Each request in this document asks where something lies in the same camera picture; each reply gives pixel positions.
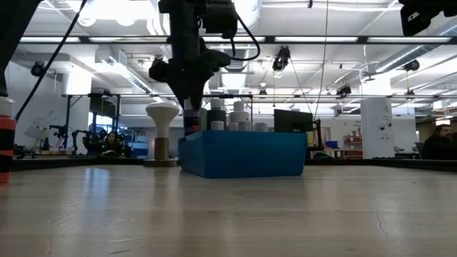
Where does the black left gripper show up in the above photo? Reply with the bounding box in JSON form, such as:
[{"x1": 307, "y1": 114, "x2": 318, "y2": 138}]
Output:
[{"x1": 148, "y1": 38, "x2": 233, "y2": 110}]

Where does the small purple paint bottle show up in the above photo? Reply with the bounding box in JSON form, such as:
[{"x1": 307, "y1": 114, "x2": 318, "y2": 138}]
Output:
[{"x1": 183, "y1": 99, "x2": 201, "y2": 136}]

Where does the large grey paint bottle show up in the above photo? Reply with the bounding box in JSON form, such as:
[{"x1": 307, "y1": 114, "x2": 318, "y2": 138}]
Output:
[{"x1": 207, "y1": 98, "x2": 227, "y2": 131}]

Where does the large white paint bottle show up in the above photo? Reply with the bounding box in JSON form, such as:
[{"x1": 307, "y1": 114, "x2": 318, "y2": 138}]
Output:
[{"x1": 228, "y1": 101, "x2": 251, "y2": 124}]

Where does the small red paint bottle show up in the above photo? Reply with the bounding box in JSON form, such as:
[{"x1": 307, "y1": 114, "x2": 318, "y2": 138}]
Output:
[{"x1": 0, "y1": 96, "x2": 17, "y2": 185}]

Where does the white bulb table lamp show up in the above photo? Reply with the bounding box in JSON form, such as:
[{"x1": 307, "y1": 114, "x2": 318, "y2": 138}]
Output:
[{"x1": 144, "y1": 102, "x2": 181, "y2": 168}]

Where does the teal plastic bin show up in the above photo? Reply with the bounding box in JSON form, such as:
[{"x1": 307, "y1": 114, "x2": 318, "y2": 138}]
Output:
[{"x1": 177, "y1": 128, "x2": 308, "y2": 179}]

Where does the person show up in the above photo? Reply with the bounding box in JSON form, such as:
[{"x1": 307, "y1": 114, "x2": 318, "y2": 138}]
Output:
[
  {"x1": 101, "y1": 131, "x2": 132, "y2": 158},
  {"x1": 421, "y1": 124, "x2": 457, "y2": 161}
]

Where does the black computer monitor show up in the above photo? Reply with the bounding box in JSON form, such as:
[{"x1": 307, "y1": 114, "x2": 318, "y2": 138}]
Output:
[{"x1": 273, "y1": 109, "x2": 314, "y2": 133}]

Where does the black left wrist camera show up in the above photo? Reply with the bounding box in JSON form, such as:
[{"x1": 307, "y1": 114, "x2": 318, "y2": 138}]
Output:
[{"x1": 199, "y1": 0, "x2": 239, "y2": 39}]

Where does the thin hanging cable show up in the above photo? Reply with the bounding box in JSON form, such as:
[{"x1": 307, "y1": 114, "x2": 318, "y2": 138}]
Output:
[{"x1": 313, "y1": 0, "x2": 330, "y2": 119}]

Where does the black overhead frame beam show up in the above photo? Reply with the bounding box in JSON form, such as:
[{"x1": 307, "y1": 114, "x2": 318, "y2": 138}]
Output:
[{"x1": 19, "y1": 34, "x2": 457, "y2": 45}]

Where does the silver ceiling ventilation duct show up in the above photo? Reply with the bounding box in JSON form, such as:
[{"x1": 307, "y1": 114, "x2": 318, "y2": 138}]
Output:
[{"x1": 237, "y1": 0, "x2": 263, "y2": 35}]

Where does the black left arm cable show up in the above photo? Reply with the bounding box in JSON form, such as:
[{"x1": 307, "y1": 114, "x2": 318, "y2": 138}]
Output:
[{"x1": 13, "y1": 0, "x2": 261, "y2": 121}]

